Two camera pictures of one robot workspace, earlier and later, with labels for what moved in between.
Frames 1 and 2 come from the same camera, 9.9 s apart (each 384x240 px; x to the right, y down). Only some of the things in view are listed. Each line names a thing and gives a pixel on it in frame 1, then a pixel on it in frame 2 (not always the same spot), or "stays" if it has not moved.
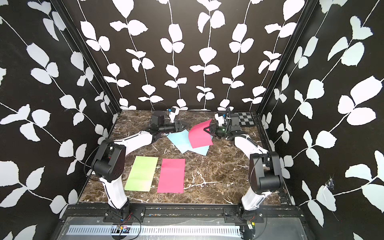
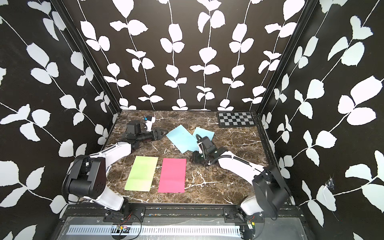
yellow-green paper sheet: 142,174 stays
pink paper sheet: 171,178 stays
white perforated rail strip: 153,230 stays
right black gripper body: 220,132 to 199,159
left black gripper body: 178,130 to 154,138
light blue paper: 184,145 to 203,133
